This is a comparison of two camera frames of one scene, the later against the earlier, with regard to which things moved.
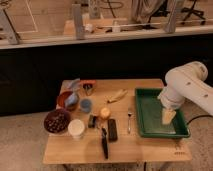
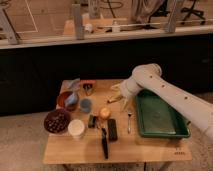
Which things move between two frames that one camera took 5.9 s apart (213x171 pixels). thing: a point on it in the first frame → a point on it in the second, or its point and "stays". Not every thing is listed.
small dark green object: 92,121 stays
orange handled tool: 87,85 stays
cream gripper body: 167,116 → 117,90
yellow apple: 105,112 stays
